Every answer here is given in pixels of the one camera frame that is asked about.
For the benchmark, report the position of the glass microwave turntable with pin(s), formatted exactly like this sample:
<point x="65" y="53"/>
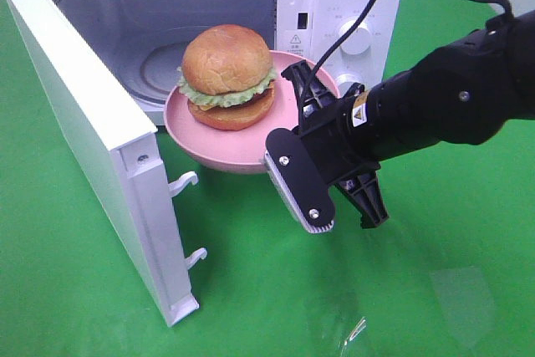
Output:
<point x="152" y="71"/>

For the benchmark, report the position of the white microwave door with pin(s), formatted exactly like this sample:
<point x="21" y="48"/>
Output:
<point x="114" y="142"/>

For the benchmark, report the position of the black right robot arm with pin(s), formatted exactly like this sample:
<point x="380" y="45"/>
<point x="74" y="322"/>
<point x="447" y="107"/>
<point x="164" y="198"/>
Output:
<point x="461" y="93"/>

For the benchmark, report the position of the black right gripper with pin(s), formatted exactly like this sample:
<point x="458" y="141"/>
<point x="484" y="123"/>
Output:
<point x="323" y="133"/>

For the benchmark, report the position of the pink round plate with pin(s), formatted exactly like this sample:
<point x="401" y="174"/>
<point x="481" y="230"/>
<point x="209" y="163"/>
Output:
<point x="235" y="151"/>

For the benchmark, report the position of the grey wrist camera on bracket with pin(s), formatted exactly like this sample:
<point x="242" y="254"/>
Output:
<point x="298" y="181"/>

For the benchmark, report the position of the white warning label sticker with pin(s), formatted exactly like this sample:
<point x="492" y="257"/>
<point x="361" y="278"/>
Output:
<point x="296" y="42"/>

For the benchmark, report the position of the white microwave knob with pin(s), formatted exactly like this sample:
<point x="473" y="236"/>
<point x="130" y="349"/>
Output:
<point x="359" y="40"/>
<point x="345" y="81"/>

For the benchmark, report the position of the burger with lettuce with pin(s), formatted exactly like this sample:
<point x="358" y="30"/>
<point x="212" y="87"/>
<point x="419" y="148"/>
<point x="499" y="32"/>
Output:
<point x="228" y="77"/>

